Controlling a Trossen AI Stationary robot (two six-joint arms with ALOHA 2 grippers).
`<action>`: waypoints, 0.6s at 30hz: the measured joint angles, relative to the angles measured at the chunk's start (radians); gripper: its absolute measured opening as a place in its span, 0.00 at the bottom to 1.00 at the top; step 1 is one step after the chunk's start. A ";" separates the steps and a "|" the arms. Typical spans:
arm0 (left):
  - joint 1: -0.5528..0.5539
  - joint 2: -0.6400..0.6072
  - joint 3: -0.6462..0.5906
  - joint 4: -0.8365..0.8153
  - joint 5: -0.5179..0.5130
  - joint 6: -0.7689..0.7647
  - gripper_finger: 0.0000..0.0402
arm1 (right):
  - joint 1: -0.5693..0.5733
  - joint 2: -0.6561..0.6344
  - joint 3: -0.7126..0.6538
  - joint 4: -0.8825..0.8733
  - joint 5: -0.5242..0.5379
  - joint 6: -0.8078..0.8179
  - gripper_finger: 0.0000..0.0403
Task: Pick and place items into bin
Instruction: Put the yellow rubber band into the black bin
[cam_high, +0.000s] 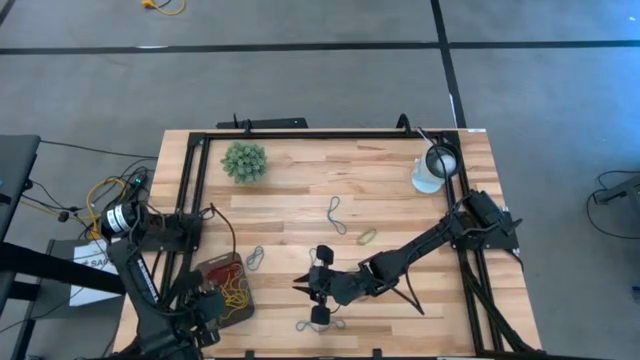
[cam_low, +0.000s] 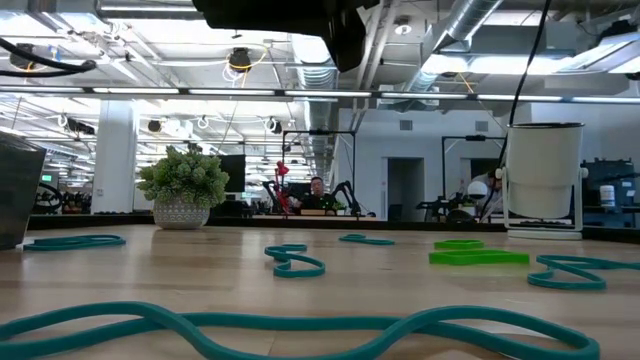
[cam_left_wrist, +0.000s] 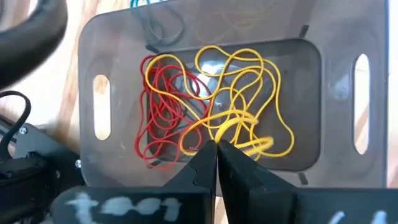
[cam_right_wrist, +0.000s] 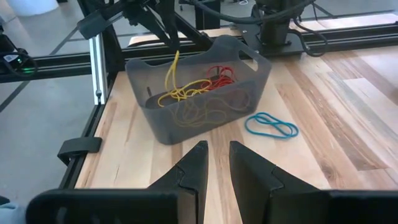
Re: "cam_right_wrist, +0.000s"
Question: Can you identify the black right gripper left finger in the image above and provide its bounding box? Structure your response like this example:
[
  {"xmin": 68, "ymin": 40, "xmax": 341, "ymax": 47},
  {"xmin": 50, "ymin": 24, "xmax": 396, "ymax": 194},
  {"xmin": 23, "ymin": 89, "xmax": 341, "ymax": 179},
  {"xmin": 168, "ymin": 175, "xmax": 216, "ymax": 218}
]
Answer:
[{"xmin": 26, "ymin": 141, "xmax": 209, "ymax": 224}]

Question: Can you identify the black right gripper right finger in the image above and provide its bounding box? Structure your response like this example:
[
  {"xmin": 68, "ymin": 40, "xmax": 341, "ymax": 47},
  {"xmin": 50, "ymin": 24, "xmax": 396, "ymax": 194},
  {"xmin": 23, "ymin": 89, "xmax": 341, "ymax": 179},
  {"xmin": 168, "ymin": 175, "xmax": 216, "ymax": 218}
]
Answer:
[{"xmin": 229, "ymin": 141, "xmax": 398, "ymax": 224}]

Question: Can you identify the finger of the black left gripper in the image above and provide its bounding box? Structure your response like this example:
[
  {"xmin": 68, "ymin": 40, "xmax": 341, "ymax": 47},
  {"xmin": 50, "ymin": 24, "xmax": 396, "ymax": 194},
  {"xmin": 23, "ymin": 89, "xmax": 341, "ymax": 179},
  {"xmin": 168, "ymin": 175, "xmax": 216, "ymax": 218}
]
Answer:
[
  {"xmin": 157, "ymin": 0, "xmax": 182, "ymax": 53},
  {"xmin": 136, "ymin": 7, "xmax": 175, "ymax": 48}
]

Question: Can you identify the red rubber band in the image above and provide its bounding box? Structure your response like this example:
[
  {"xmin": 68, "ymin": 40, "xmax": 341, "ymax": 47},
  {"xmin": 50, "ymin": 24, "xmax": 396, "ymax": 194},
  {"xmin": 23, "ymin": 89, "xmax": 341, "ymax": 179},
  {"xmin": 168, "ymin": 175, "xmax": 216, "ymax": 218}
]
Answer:
[
  {"xmin": 200, "ymin": 76, "xmax": 234, "ymax": 91},
  {"xmin": 211, "ymin": 67, "xmax": 236, "ymax": 90},
  {"xmin": 205, "ymin": 64, "xmax": 236, "ymax": 82}
]

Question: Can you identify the teal rubber band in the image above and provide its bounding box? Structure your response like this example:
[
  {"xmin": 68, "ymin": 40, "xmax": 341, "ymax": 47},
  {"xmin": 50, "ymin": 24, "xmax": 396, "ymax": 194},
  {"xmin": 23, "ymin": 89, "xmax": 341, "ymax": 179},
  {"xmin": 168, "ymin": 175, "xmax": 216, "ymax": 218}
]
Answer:
[{"xmin": 244, "ymin": 111, "xmax": 300, "ymax": 140}]

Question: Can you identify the grey plastic bin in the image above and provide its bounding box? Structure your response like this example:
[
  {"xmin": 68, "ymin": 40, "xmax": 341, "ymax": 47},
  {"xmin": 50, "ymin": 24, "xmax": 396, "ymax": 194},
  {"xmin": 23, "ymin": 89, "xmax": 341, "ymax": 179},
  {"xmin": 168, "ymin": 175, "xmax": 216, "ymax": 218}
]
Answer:
[{"xmin": 125, "ymin": 34, "xmax": 272, "ymax": 146}]

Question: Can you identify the black clamp block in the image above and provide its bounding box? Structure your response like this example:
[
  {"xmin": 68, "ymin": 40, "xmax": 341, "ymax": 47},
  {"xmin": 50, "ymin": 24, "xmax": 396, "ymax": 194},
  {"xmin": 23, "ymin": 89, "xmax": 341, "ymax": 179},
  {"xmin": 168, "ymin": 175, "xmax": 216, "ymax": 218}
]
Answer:
[{"xmin": 76, "ymin": 10, "xmax": 125, "ymax": 40}]

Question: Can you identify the white rounded object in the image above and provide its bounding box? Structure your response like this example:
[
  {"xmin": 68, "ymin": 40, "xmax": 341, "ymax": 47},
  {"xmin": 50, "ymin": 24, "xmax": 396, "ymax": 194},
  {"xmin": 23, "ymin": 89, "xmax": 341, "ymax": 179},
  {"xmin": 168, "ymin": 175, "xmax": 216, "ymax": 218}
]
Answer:
[{"xmin": 5, "ymin": 0, "xmax": 60, "ymax": 17}]

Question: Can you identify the black device with label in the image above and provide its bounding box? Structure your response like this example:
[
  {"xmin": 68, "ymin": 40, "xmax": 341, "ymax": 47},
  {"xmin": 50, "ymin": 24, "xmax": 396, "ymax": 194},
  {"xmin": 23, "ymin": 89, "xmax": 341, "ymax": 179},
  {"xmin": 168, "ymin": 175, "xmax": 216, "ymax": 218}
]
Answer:
[{"xmin": 0, "ymin": 32, "xmax": 39, "ymax": 77}]

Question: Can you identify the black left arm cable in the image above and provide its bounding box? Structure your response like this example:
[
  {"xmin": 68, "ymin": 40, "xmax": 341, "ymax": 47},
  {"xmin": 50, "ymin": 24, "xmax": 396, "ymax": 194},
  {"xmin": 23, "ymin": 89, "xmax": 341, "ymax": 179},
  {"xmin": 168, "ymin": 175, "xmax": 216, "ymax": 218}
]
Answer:
[{"xmin": 186, "ymin": 0, "xmax": 315, "ymax": 26}]

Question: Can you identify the silver aluminium post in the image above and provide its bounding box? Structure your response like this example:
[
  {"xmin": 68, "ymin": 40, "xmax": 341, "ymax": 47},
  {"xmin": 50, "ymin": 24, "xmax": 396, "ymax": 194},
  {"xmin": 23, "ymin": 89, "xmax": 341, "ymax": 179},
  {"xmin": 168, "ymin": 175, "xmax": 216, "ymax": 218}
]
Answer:
[{"xmin": 89, "ymin": 32, "xmax": 109, "ymax": 106}]

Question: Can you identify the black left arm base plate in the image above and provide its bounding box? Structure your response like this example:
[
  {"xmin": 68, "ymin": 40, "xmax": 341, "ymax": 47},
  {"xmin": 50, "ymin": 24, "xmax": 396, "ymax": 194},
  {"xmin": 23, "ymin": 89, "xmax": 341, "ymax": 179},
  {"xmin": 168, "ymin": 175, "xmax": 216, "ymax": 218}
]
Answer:
[{"xmin": 239, "ymin": 23, "xmax": 308, "ymax": 57}]

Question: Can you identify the black plastic bracket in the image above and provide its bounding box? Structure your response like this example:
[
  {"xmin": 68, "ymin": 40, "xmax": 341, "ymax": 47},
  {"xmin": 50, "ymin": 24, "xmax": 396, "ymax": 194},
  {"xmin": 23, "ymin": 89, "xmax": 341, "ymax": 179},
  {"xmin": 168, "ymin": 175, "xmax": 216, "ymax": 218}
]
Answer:
[{"xmin": 57, "ymin": 136, "xmax": 103, "ymax": 166}]

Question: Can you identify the black looped cable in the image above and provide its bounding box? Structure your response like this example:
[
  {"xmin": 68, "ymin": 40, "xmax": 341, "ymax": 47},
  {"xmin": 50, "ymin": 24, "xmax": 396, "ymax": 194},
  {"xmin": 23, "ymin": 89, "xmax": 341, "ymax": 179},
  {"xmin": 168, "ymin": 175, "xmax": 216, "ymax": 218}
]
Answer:
[{"xmin": 289, "ymin": 18, "xmax": 329, "ymax": 58}]

